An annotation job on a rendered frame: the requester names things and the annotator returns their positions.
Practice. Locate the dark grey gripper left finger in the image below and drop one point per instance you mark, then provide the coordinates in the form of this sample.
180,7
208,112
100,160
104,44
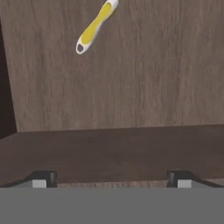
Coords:
43,176

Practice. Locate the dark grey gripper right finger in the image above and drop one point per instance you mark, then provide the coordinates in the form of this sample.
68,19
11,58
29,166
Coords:
180,176

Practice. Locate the brown wooden drawer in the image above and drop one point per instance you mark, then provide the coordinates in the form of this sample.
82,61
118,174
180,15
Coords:
116,96

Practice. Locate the yellow and white dish brush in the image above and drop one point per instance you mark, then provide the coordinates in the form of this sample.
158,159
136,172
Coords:
94,28

